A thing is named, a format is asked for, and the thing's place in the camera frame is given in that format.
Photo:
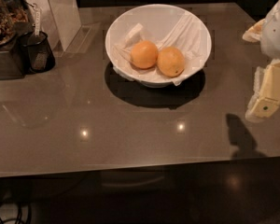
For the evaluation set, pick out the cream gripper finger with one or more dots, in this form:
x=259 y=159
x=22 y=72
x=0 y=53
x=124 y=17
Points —
x=253 y=34
x=266 y=98

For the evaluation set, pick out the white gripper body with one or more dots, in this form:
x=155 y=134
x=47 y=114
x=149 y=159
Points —
x=276 y=32

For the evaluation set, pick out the orange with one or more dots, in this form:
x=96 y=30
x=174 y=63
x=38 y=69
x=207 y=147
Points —
x=144 y=54
x=171 y=62

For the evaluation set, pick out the white cloth in bowl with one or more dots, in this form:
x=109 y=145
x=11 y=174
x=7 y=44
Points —
x=189 y=38

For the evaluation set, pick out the white bowl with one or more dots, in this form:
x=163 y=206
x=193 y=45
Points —
x=152 y=19

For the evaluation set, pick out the white standing panel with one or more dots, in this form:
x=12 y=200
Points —
x=60 y=20

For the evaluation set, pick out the black mesh cup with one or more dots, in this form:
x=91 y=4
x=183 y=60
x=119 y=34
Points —
x=37 y=52

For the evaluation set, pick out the silver utensil in cup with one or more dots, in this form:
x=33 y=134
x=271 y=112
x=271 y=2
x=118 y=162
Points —
x=35 y=36

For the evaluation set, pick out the dark metal box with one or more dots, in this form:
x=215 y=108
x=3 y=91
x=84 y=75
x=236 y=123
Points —
x=13 y=64

